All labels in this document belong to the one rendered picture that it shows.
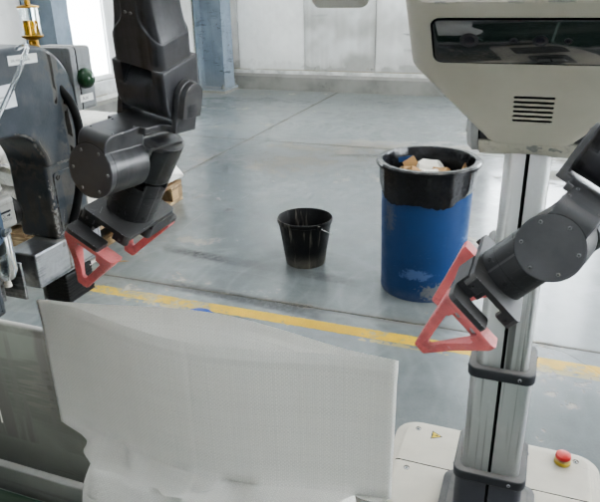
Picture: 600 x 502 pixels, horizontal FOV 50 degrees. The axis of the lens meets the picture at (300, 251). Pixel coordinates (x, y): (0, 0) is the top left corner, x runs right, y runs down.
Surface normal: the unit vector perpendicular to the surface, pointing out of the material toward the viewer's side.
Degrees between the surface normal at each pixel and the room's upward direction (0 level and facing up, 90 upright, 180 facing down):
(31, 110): 90
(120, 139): 102
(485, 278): 45
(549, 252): 81
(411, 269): 93
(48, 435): 90
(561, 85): 130
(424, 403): 0
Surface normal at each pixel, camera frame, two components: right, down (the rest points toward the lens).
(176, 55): 0.85, 0.37
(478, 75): -0.25, 0.87
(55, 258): 0.94, 0.12
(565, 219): -0.53, 0.18
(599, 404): -0.02, -0.92
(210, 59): -0.35, 0.37
